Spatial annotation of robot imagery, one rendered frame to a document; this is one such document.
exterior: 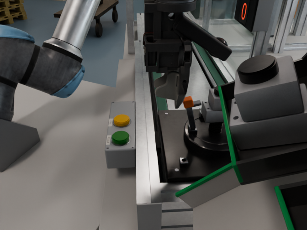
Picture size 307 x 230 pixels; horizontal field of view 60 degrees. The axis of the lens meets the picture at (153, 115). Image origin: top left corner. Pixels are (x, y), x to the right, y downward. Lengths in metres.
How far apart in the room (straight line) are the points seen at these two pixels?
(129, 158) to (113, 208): 0.11
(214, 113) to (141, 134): 0.18
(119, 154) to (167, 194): 0.16
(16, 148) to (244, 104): 0.65
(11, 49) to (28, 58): 0.04
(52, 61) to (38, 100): 0.30
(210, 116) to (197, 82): 0.42
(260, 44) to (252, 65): 0.53
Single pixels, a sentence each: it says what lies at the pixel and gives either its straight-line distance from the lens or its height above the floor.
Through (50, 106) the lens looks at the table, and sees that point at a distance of 1.00.
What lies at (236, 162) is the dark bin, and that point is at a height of 1.21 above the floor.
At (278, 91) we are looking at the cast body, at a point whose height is 1.26.
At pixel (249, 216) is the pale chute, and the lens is 0.38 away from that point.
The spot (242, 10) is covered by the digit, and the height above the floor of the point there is 1.20.
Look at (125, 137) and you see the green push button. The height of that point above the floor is 0.97.
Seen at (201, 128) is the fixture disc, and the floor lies 0.99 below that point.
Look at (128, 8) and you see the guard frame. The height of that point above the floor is 1.08.
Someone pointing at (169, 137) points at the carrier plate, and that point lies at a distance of 0.61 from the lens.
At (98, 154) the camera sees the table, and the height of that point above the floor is 0.86.
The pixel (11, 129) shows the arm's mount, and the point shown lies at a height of 0.95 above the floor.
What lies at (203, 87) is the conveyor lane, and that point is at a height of 0.92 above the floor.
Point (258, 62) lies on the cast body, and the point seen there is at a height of 1.27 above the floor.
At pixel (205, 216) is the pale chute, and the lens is 0.43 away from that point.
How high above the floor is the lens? 1.35
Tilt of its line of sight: 34 degrees down
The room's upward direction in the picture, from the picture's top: straight up
